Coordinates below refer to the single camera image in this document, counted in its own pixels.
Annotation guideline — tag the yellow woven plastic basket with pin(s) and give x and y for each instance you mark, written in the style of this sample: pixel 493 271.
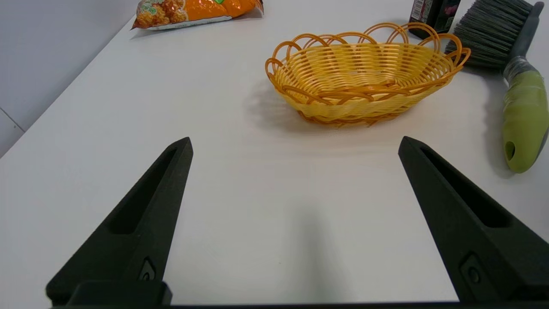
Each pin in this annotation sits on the yellow woven plastic basket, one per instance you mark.
pixel 360 81

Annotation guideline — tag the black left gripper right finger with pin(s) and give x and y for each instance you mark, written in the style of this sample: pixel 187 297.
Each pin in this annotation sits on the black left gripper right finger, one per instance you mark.
pixel 480 240

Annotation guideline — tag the orange snack bag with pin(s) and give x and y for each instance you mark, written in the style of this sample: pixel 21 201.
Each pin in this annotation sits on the orange snack bag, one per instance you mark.
pixel 197 10

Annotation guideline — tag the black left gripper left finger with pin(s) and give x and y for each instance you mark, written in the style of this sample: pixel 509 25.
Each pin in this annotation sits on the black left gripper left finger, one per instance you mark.
pixel 141 223

